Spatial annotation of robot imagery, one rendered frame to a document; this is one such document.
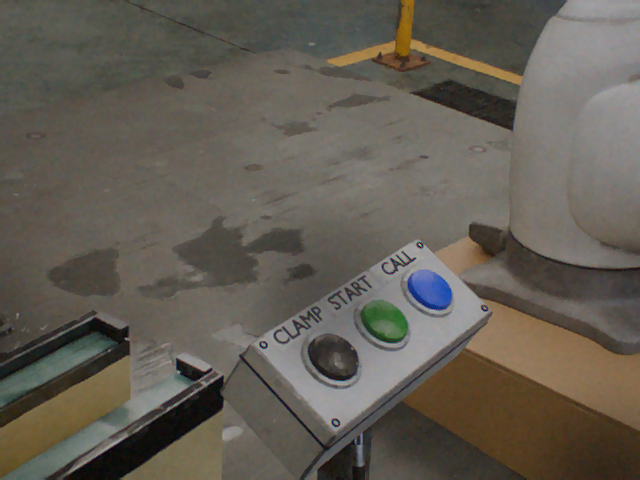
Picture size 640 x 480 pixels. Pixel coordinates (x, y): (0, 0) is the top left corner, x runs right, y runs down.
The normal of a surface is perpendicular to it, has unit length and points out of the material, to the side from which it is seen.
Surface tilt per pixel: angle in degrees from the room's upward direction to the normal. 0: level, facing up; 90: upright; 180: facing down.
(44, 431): 90
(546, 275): 86
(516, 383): 90
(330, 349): 25
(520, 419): 90
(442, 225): 0
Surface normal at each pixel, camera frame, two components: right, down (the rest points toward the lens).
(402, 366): 0.41, -0.64
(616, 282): 0.02, 0.36
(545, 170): -0.73, 0.32
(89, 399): 0.79, 0.32
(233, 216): 0.05, -0.89
